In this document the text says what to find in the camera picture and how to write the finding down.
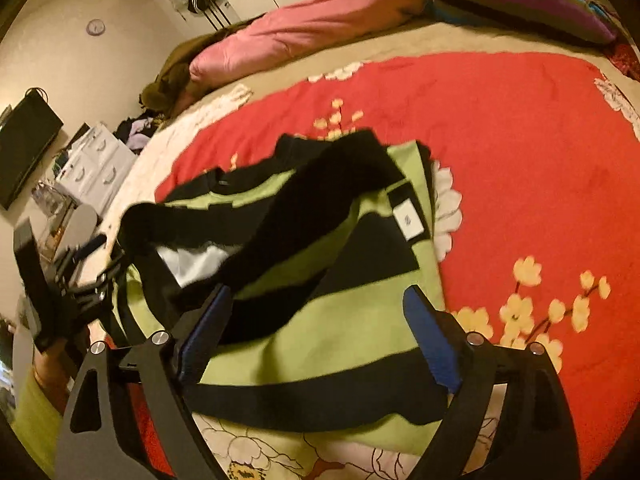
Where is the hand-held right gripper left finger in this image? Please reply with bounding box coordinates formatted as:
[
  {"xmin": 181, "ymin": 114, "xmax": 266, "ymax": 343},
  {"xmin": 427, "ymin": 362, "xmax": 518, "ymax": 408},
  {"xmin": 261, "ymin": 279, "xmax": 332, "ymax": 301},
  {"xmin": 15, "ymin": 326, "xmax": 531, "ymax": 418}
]
[{"xmin": 55, "ymin": 282, "xmax": 236, "ymax": 480}]

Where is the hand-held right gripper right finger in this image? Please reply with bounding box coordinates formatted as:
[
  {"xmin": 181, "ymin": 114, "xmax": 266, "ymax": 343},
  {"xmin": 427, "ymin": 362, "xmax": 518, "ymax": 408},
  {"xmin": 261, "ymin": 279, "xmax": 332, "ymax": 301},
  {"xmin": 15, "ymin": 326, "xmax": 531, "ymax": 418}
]
[{"xmin": 400, "ymin": 284, "xmax": 583, "ymax": 480}]

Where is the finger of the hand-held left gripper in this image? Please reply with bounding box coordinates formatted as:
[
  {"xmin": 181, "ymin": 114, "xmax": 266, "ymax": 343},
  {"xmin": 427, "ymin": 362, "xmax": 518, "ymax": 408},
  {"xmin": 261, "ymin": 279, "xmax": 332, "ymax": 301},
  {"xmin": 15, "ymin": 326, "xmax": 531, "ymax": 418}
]
[
  {"xmin": 75, "ymin": 255, "xmax": 130, "ymax": 307},
  {"xmin": 74, "ymin": 233, "xmax": 109, "ymax": 262}
]

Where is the green black striped frog sweater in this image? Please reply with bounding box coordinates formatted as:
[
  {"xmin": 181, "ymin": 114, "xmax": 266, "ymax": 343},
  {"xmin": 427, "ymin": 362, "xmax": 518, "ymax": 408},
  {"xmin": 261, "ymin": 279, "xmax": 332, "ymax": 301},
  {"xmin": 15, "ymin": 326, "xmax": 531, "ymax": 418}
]
[{"xmin": 107, "ymin": 130, "xmax": 451, "ymax": 433}]

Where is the person's left forearm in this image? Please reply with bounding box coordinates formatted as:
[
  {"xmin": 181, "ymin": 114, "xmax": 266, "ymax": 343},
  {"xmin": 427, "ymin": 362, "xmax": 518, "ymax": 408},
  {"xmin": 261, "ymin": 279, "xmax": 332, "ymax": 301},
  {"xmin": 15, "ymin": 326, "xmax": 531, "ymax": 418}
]
[{"xmin": 9, "ymin": 346, "xmax": 71, "ymax": 478}]

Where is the pile of dark clothes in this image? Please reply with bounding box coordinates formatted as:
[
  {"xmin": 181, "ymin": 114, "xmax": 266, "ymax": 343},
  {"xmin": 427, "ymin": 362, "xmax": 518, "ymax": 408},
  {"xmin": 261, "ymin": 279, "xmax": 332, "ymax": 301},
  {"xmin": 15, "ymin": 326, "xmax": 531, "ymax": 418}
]
[{"xmin": 115, "ymin": 114, "xmax": 157, "ymax": 155}]

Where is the white plastic drawer unit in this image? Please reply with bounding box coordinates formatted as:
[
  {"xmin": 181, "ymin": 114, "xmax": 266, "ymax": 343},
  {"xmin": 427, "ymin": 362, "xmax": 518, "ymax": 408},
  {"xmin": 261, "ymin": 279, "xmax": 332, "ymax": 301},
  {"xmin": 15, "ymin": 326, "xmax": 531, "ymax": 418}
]
[{"xmin": 55, "ymin": 122, "xmax": 139, "ymax": 216}]

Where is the peach checkered fleece blanket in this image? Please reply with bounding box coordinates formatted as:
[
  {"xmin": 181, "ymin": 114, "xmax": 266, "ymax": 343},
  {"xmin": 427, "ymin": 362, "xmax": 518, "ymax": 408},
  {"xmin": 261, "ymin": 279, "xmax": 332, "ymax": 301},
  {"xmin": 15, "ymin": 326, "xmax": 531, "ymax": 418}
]
[{"xmin": 102, "ymin": 84, "xmax": 254, "ymax": 243}]

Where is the black flat television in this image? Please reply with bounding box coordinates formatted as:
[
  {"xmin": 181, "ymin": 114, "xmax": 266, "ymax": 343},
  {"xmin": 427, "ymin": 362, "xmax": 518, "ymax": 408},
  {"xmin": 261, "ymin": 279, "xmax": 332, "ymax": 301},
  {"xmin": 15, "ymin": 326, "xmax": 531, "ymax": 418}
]
[{"xmin": 0, "ymin": 87, "xmax": 65, "ymax": 211}]

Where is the brown fur-trimmed coat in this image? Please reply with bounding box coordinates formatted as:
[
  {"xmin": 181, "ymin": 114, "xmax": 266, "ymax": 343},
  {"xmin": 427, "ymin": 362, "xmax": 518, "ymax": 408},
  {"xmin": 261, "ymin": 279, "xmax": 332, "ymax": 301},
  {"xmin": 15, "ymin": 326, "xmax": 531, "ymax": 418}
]
[{"xmin": 140, "ymin": 20, "xmax": 262, "ymax": 117}]

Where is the red floral blanket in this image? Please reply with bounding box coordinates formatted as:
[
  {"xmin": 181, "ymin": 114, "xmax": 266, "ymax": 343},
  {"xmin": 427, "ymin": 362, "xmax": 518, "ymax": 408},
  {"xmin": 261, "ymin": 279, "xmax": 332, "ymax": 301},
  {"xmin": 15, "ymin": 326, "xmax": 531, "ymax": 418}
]
[{"xmin": 130, "ymin": 52, "xmax": 640, "ymax": 480}]

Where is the pink duvet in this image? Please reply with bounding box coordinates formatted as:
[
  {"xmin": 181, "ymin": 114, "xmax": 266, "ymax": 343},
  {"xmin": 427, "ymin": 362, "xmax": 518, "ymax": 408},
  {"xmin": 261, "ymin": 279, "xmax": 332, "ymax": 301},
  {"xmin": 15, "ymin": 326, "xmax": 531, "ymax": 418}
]
[{"xmin": 189, "ymin": 0, "xmax": 431, "ymax": 92}]

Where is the beige bed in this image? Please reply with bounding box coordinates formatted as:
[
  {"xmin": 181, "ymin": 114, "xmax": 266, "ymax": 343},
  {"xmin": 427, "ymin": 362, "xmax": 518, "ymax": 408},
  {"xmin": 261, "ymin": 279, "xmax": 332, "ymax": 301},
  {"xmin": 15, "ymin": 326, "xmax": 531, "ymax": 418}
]
[{"xmin": 102, "ymin": 15, "xmax": 640, "ymax": 126}]

